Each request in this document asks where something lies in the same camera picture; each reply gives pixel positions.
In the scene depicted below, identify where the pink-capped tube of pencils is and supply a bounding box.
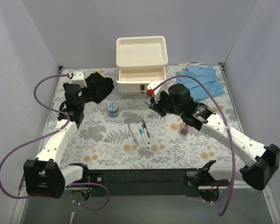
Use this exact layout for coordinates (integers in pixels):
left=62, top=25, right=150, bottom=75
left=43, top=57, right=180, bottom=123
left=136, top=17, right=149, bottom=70
left=180, top=124, right=189, bottom=134

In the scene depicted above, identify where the cream three-drawer organizer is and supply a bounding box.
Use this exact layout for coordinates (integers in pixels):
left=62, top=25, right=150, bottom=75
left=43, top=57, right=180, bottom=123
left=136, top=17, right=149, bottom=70
left=116, top=36, right=168, bottom=95

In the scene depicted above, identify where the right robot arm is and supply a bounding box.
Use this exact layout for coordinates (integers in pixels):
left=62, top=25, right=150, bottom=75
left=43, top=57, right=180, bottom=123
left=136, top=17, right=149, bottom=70
left=147, top=81, right=280, bottom=190

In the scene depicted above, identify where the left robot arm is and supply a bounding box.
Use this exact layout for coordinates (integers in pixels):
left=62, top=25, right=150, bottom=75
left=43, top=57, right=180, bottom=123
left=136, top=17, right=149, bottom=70
left=23, top=81, right=90, bottom=198

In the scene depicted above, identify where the black folded cloth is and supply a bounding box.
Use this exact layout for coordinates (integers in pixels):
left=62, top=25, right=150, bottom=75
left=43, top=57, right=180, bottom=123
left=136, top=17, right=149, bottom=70
left=85, top=72, right=114, bottom=104

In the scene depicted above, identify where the purple clear pen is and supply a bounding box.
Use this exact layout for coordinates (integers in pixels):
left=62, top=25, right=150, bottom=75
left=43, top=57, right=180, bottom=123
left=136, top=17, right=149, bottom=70
left=142, top=119, right=150, bottom=138

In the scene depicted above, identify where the white marker green cap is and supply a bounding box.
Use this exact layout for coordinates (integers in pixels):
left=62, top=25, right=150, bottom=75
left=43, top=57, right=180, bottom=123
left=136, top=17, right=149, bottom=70
left=142, top=124, right=150, bottom=144

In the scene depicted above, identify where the blue round tin jar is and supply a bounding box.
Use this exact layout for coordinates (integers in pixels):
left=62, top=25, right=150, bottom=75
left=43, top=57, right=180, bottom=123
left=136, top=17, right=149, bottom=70
left=106, top=102, right=119, bottom=118

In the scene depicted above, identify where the blue folded cloth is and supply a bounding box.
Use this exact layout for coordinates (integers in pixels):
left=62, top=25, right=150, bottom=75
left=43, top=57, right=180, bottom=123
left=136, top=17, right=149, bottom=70
left=176, top=65, right=224, bottom=101

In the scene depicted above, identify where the white marker blue cap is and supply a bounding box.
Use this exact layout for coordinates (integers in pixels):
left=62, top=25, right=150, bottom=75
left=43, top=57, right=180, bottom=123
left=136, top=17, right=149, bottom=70
left=139, top=129, right=149, bottom=149

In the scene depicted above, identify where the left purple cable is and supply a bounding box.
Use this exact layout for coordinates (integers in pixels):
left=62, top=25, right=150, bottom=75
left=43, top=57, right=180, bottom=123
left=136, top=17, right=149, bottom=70
left=0, top=73, right=110, bottom=210

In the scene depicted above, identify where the purple cable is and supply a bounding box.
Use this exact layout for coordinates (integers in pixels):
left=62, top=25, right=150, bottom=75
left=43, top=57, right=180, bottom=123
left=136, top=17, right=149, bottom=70
left=147, top=75, right=237, bottom=217
left=0, top=73, right=110, bottom=210

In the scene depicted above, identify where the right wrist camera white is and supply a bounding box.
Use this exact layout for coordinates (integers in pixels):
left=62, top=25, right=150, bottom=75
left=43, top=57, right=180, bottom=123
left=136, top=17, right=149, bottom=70
left=146, top=81, right=163, bottom=104

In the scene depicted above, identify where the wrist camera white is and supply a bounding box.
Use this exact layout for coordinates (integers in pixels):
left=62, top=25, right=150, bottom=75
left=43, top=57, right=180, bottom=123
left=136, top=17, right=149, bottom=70
left=70, top=70, right=87, bottom=88
left=146, top=81, right=163, bottom=104

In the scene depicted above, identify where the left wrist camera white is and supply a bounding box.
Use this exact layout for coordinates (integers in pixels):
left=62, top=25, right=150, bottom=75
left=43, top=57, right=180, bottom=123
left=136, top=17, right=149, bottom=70
left=70, top=70, right=87, bottom=88

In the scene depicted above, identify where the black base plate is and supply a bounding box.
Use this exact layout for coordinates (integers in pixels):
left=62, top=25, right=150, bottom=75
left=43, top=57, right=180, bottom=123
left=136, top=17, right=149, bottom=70
left=63, top=168, right=230, bottom=198

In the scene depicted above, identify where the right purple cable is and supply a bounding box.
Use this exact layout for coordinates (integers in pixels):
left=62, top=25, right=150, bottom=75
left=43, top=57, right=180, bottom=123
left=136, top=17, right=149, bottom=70
left=147, top=75, right=237, bottom=217

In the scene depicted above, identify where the aluminium rail frame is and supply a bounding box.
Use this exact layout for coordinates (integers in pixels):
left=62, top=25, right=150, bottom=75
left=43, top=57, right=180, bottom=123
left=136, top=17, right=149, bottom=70
left=10, top=63, right=280, bottom=224

